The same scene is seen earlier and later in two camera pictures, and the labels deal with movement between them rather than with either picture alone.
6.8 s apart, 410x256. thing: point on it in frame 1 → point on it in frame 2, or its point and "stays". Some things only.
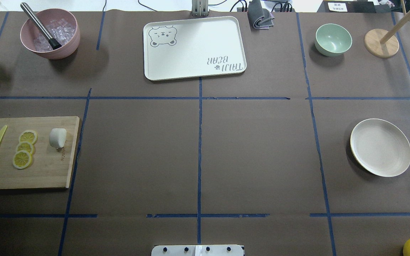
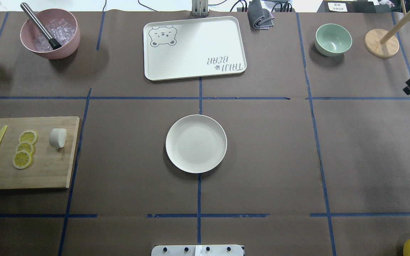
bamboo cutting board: (50, 167) stays
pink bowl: (61, 24) stays
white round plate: (381, 147) → (195, 144)
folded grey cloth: (260, 18) stays
